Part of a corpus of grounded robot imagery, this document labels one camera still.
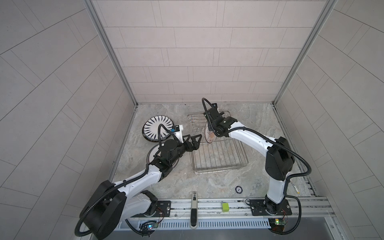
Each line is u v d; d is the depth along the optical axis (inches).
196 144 27.2
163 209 27.8
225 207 28.3
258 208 27.9
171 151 23.4
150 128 39.0
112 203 15.5
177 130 27.2
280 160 18.5
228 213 27.8
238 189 30.3
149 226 25.5
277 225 26.7
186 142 26.8
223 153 35.0
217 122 25.6
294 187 30.5
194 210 26.3
